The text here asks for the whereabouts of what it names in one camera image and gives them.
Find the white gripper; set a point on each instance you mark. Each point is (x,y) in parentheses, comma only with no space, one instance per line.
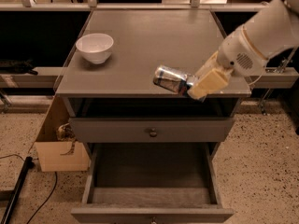
(237,52)

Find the redbull can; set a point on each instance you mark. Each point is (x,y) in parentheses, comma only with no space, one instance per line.
(173,80)

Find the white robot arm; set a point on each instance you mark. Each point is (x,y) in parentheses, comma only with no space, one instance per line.
(273,29)

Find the grey drawer cabinet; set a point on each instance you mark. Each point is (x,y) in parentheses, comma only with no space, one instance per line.
(122,87)

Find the grey upper drawer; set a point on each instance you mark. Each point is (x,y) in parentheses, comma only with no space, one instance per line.
(101,130)

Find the open grey middle drawer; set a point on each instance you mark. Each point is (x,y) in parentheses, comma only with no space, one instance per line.
(151,184)

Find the white bowl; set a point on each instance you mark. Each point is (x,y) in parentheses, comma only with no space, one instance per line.
(95,48)

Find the cardboard box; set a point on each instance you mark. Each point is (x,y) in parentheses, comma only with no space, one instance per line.
(58,150)

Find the black bar on floor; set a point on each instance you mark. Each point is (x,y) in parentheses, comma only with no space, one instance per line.
(12,196)

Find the black object on shelf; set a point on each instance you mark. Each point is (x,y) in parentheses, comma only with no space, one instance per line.
(17,67)

